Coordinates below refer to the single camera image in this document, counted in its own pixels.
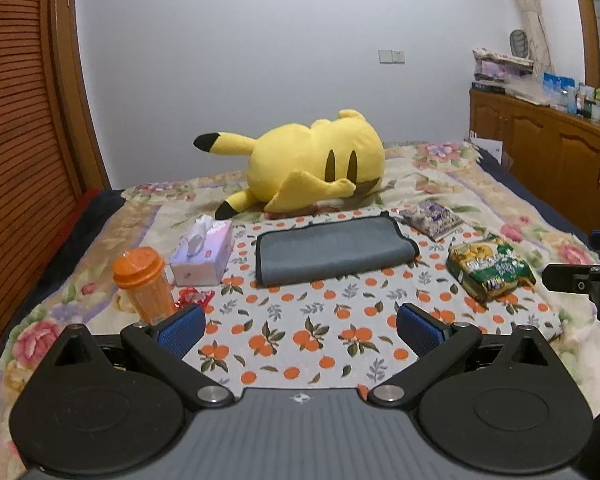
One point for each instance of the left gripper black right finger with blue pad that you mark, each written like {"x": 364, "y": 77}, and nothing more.
{"x": 439, "y": 347}

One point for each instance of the green yellow snack bag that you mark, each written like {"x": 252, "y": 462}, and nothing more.
{"x": 488, "y": 268}

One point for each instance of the purple snack packet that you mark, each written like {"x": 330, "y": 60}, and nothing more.
{"x": 431, "y": 219}

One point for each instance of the floral bed blanket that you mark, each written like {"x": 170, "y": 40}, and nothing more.
{"x": 457, "y": 176}

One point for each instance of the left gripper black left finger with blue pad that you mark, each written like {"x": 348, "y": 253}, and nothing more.
{"x": 158, "y": 350}

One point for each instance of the stack of boxes on cabinet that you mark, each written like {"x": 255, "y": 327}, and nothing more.
{"x": 497, "y": 71}

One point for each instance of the white wall switch plate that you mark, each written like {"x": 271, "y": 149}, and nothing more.
{"x": 391, "y": 57}

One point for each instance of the blue box on cabinet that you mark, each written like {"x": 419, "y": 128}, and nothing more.
{"x": 556, "y": 89}

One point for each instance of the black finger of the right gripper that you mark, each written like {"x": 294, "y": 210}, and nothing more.
{"x": 574, "y": 274}

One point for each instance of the orange lidded plastic cup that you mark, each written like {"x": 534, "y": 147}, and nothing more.
{"x": 141, "y": 273}

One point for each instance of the pink tissue box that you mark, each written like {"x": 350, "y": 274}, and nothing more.
{"x": 202, "y": 255}

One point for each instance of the wooden sideboard cabinet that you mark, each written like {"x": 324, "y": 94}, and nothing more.
{"x": 554, "y": 155}

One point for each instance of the yellow Pikachu plush toy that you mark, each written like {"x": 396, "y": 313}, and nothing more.
{"x": 294, "y": 167}

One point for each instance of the purple and grey towel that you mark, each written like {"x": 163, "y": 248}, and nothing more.
{"x": 332, "y": 249}

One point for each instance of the small red snack wrapper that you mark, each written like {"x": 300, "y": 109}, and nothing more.
{"x": 192, "y": 295}

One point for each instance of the beige tied curtain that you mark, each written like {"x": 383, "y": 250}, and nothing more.
{"x": 533, "y": 23}

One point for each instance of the small grey desk fan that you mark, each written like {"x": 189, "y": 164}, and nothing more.
{"x": 519, "y": 44}

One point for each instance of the orange-print white cloth mat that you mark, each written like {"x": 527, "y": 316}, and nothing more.
{"x": 340, "y": 332}

